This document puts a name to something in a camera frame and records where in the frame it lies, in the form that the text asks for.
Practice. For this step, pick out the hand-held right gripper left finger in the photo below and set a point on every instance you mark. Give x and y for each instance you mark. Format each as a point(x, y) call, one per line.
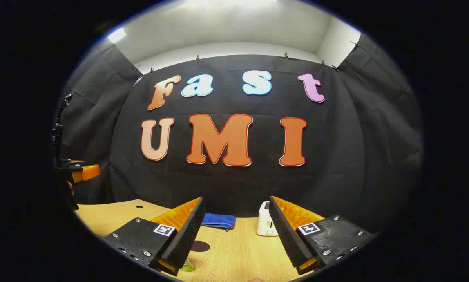
point(187, 239)

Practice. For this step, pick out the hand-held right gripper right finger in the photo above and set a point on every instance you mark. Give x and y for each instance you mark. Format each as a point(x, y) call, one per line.
point(287, 239)

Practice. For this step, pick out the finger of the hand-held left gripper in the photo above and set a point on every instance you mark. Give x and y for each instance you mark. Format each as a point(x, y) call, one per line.
point(78, 162)
point(86, 173)

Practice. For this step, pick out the dark round coaster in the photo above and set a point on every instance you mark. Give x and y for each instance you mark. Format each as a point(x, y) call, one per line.
point(201, 246)

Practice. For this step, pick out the clear water bottle white label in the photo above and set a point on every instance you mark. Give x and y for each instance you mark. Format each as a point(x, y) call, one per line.
point(188, 267)

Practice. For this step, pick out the white toaster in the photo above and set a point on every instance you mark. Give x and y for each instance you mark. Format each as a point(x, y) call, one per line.
point(263, 225)

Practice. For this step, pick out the blue towel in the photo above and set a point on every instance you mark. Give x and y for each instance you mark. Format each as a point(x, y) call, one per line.
point(218, 220)

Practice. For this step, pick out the black backdrop cloth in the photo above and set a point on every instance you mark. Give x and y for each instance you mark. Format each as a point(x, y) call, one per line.
point(234, 184)

